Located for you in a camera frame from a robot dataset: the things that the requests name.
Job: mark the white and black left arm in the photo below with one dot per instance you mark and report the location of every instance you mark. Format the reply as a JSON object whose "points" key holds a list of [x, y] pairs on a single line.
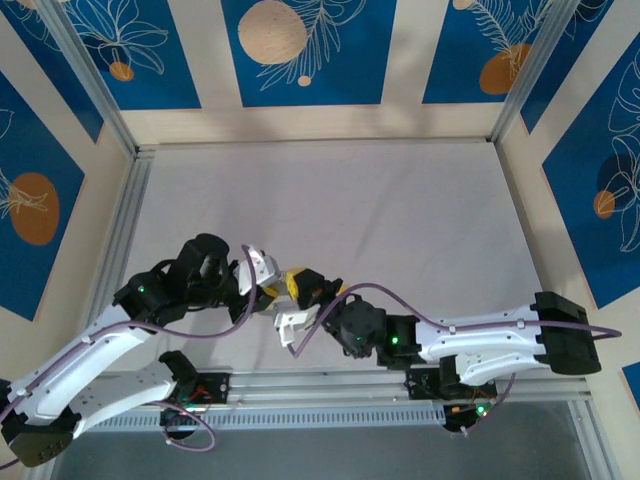
{"points": [[90, 350]]}

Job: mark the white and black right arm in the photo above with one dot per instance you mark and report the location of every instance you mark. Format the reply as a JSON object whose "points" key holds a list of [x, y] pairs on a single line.
{"points": [[475, 335]]}

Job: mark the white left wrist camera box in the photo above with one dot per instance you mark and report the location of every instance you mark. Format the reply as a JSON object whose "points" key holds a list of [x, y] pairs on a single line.
{"points": [[262, 267]]}

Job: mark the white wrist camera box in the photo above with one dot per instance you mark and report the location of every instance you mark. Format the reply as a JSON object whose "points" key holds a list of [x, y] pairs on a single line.
{"points": [[262, 267], [292, 322]]}

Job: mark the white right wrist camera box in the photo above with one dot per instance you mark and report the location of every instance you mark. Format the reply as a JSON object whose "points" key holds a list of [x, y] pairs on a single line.
{"points": [[292, 322]]}

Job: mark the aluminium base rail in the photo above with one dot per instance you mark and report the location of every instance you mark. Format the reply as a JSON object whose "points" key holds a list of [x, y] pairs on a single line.
{"points": [[315, 387]]}

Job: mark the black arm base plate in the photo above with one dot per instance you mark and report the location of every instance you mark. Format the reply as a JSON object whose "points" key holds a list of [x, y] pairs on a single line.
{"points": [[215, 387], [420, 385]]}

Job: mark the aluminium side rail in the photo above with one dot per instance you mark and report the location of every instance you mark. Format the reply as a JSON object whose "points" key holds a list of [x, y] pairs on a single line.
{"points": [[127, 225], [595, 450]]}

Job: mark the aluminium frame post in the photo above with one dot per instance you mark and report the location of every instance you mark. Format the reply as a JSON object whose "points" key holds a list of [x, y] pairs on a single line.
{"points": [[85, 65], [530, 65]]}

